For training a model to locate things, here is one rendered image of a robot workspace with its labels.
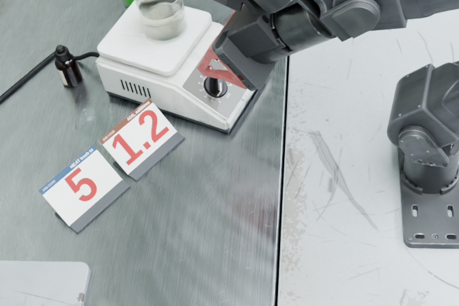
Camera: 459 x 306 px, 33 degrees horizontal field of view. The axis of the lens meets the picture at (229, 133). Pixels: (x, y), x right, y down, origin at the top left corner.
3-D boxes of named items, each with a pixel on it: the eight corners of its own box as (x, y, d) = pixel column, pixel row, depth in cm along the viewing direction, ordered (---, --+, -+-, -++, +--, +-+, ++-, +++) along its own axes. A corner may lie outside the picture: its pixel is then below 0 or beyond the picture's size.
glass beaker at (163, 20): (157, 10, 109) (145, -39, 102) (198, 20, 106) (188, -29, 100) (132, 44, 105) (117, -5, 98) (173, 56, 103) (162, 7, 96)
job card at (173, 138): (185, 138, 105) (180, 118, 101) (136, 182, 101) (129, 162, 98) (154, 117, 108) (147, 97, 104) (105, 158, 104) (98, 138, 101)
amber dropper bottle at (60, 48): (82, 71, 115) (70, 36, 109) (82, 86, 113) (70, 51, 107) (62, 74, 115) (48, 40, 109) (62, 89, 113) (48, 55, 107)
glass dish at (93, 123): (124, 134, 106) (121, 123, 104) (87, 153, 105) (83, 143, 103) (108, 109, 109) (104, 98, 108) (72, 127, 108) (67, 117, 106)
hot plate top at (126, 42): (215, 18, 107) (214, 13, 106) (171, 78, 101) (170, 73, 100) (141, -3, 111) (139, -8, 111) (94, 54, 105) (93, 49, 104)
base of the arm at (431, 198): (408, 210, 85) (475, 210, 84) (399, 74, 97) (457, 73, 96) (404, 248, 91) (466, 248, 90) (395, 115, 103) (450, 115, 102)
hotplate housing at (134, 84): (272, 70, 111) (268, 29, 104) (229, 137, 104) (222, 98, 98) (138, 31, 119) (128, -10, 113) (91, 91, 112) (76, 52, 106)
